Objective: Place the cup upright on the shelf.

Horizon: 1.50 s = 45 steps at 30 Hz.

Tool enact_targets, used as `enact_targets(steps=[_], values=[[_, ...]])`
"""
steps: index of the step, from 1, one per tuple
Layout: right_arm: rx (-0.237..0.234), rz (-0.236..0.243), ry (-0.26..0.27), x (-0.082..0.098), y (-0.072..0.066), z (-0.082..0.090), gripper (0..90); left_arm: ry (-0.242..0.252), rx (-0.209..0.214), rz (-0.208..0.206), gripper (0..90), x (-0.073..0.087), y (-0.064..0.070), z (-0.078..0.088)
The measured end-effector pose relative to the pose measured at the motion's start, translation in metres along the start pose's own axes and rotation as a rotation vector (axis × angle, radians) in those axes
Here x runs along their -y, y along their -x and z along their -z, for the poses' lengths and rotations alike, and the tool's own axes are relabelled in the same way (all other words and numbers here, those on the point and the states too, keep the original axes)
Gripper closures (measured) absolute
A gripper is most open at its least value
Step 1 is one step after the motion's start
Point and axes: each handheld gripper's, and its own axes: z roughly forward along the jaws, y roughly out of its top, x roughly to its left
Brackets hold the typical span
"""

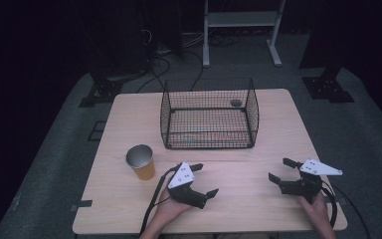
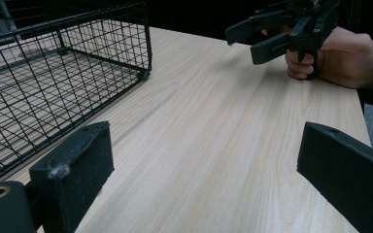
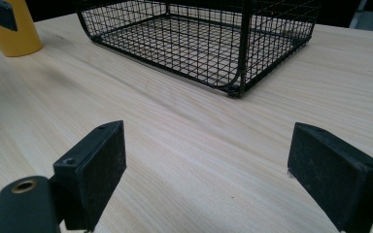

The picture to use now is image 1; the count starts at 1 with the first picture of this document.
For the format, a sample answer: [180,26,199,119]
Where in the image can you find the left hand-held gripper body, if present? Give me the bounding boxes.
[167,161,210,210]

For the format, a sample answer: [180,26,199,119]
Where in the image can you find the black tape floor square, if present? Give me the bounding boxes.
[87,120,107,142]

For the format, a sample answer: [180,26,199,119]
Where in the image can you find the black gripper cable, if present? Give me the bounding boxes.
[139,164,181,235]
[320,180,373,239]

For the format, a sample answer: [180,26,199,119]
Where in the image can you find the black tape strip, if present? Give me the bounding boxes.
[70,199,94,212]
[324,195,350,207]

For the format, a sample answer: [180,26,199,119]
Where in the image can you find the person's right hand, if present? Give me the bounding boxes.
[297,191,333,231]

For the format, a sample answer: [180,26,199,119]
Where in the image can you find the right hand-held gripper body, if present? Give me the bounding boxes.
[279,158,343,204]

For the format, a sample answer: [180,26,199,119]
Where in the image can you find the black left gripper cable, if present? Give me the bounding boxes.
[139,164,181,235]

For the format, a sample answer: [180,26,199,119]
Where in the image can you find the orange paper cup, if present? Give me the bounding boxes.
[125,143,156,181]

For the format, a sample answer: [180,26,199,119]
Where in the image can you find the black floor cables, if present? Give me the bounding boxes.
[134,28,243,95]

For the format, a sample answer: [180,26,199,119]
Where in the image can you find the black wire mesh basket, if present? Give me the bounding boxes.
[159,78,261,150]

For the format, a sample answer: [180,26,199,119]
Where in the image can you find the person's left hand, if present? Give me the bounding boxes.
[148,194,193,231]

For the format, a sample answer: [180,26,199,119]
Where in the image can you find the white metal stand frame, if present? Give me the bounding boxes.
[202,0,287,69]

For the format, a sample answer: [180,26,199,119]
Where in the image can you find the black stand base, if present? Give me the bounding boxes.
[300,65,356,105]
[78,72,124,109]

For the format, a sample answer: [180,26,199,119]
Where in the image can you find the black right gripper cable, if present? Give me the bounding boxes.
[320,180,373,239]

